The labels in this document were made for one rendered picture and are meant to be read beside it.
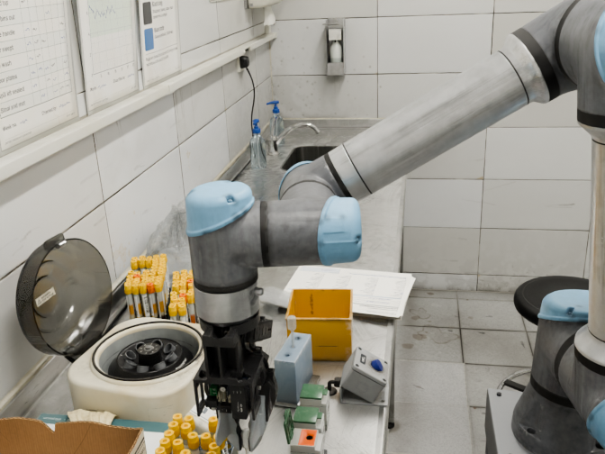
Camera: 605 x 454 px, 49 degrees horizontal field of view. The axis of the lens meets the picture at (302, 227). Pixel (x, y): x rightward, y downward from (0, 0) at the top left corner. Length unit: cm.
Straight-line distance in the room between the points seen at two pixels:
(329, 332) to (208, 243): 67
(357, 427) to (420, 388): 163
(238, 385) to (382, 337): 72
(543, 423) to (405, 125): 48
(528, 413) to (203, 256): 56
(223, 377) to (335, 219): 23
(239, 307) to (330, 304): 73
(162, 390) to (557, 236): 269
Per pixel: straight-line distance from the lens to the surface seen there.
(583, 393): 89
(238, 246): 71
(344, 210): 72
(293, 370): 121
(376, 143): 82
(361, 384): 124
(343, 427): 122
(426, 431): 262
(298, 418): 113
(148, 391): 115
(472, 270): 357
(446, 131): 83
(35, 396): 141
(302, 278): 169
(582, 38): 76
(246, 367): 80
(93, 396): 121
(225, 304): 75
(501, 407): 115
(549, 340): 99
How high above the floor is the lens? 163
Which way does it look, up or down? 21 degrees down
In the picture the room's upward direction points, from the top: 3 degrees counter-clockwise
